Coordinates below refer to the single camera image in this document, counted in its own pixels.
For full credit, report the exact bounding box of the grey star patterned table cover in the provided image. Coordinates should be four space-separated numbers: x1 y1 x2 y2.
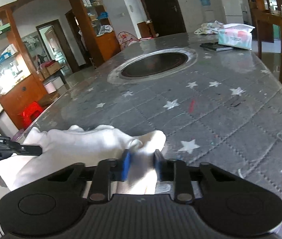
13 31 282 239

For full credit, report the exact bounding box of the wooden shelf cabinet left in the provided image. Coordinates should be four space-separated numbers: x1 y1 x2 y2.
69 0 121 67

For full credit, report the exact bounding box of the dark wooden door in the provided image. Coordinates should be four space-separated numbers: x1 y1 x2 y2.
141 0 186 37

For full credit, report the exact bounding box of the cardboard box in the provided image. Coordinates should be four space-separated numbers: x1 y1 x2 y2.
39 61 61 79

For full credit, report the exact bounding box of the round black induction cooktop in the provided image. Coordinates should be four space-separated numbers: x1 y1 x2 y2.
107 48 198 85

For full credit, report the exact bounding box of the cream fleece garment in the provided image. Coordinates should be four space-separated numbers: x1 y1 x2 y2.
0 125 166 195

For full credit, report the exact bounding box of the white refrigerator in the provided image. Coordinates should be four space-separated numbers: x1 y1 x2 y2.
221 0 244 24

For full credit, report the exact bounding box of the crumpled floral cloth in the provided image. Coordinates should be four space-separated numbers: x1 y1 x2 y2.
194 21 224 35

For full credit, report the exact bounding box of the water dispenser with bottle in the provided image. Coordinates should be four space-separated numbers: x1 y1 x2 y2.
200 0 215 23

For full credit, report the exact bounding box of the polka dot play tent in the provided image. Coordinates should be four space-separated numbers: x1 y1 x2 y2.
117 31 152 51

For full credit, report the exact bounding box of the tissue pack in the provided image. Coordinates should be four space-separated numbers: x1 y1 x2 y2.
218 23 255 50

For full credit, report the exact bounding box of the red plastic stool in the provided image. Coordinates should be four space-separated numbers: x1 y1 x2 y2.
21 101 44 129

